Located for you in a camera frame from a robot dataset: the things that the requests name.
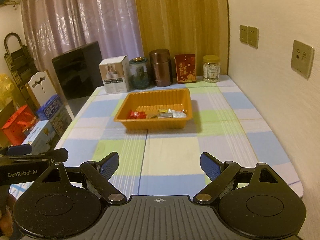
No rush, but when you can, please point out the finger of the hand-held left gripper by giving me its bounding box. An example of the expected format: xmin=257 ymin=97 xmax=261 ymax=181
xmin=0 ymin=148 xmax=69 ymax=166
xmin=5 ymin=145 xmax=32 ymax=156

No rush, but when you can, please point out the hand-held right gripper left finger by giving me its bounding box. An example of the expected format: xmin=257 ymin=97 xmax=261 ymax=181
xmin=37 ymin=152 xmax=127 ymax=205

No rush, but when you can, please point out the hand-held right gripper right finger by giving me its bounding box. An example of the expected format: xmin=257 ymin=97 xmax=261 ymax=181
xmin=193 ymin=152 xmax=283 ymax=205

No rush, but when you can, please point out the orange plastic tray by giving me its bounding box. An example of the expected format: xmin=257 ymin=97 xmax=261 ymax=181
xmin=114 ymin=88 xmax=193 ymax=130

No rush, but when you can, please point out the green and silver snack packet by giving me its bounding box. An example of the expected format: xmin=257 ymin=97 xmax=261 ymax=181
xmin=158 ymin=109 xmax=174 ymax=119

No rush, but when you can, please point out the person's left hand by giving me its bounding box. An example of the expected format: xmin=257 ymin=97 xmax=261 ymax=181
xmin=0 ymin=195 xmax=15 ymax=238

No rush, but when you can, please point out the red paper bag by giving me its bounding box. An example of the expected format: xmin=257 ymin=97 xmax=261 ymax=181
xmin=1 ymin=105 xmax=38 ymax=146

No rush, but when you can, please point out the light blue box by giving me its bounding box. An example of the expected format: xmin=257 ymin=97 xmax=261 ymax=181
xmin=21 ymin=120 xmax=60 ymax=155

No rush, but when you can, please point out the blue milk carton box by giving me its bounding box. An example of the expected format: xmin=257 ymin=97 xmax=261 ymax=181
xmin=36 ymin=94 xmax=72 ymax=138

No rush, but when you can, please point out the yellow plastic bag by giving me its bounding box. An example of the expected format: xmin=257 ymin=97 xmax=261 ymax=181
xmin=0 ymin=73 xmax=19 ymax=110

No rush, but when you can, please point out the white chair back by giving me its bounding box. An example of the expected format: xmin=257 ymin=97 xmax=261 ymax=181
xmin=26 ymin=70 xmax=58 ymax=108

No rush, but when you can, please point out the black appliance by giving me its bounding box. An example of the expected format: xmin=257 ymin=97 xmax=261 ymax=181
xmin=52 ymin=41 xmax=103 ymax=100

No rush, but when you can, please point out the white cardboard box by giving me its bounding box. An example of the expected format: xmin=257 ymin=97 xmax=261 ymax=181
xmin=99 ymin=55 xmax=130 ymax=94

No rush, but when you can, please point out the black folding trolley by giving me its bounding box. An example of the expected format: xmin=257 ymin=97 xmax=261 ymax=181
xmin=4 ymin=32 xmax=38 ymax=98

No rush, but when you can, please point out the dark glass jar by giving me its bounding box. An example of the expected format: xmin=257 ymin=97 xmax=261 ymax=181
xmin=129 ymin=57 xmax=152 ymax=89

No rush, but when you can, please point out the clear plastic jar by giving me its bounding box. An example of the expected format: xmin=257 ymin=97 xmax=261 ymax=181
xmin=202 ymin=55 xmax=222 ymax=83

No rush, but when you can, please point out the red printed box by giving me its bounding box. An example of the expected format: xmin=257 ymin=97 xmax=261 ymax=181
xmin=174 ymin=54 xmax=197 ymax=84

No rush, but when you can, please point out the brown thermos flask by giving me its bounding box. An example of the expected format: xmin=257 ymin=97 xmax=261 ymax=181
xmin=149 ymin=49 xmax=173 ymax=87

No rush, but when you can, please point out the pink sheer curtain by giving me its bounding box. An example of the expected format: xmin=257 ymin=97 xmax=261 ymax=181
xmin=20 ymin=0 xmax=144 ymax=63

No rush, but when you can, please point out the wooden cabinet panel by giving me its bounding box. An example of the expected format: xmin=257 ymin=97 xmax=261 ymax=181
xmin=132 ymin=0 xmax=230 ymax=77

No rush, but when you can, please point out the beige wall data socket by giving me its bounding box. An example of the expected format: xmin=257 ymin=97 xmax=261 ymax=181
xmin=290 ymin=39 xmax=315 ymax=80

